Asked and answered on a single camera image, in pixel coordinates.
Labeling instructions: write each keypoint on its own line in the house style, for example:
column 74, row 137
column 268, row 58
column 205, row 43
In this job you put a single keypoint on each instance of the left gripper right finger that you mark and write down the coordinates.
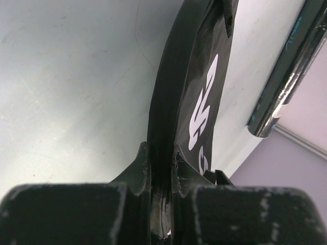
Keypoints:
column 221, row 213

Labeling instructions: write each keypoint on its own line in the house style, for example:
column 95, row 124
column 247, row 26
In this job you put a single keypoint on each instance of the black racket bag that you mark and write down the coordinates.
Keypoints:
column 184, row 108

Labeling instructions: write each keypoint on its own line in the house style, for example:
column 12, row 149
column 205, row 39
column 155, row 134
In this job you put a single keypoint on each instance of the right aluminium corner post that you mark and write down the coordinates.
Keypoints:
column 301, row 141

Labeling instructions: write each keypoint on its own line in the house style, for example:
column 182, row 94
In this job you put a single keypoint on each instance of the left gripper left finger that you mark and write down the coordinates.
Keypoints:
column 117, row 212

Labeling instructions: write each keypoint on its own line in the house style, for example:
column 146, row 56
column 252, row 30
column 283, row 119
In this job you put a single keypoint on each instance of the black shuttlecock tube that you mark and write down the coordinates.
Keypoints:
column 304, row 42

